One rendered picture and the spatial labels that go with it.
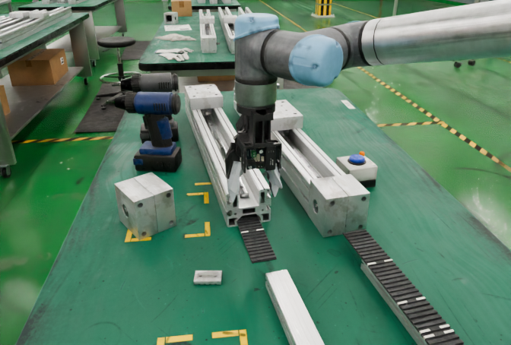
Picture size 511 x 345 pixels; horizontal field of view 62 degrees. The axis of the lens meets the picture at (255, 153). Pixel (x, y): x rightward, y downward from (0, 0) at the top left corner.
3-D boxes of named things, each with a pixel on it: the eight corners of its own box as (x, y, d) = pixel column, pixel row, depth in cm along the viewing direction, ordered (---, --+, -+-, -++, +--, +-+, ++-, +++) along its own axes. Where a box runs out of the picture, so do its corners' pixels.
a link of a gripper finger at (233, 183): (223, 211, 81) (239, 169, 78) (218, 196, 86) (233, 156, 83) (239, 213, 82) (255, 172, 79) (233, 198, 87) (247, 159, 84)
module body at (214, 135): (270, 220, 96) (271, 188, 93) (226, 227, 94) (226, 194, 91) (211, 110, 167) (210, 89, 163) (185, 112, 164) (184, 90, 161)
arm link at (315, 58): (360, 30, 66) (305, 23, 73) (315, 40, 59) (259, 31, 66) (355, 80, 70) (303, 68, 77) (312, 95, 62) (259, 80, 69)
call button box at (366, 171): (375, 187, 111) (378, 165, 108) (341, 191, 108) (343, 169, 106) (360, 173, 118) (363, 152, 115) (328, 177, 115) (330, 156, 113)
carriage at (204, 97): (223, 115, 144) (223, 96, 141) (191, 118, 142) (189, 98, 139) (215, 101, 158) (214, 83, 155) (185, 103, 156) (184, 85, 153)
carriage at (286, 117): (302, 137, 127) (303, 115, 124) (267, 140, 124) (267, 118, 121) (285, 118, 141) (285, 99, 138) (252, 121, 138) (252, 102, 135)
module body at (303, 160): (347, 209, 101) (350, 177, 97) (307, 215, 99) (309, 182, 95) (258, 106, 171) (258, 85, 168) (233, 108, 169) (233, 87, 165)
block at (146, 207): (185, 221, 96) (182, 185, 92) (139, 241, 90) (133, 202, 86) (164, 204, 103) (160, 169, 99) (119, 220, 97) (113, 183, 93)
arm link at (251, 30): (259, 19, 65) (223, 14, 71) (258, 89, 70) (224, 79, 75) (293, 15, 70) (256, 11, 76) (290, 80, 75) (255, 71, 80)
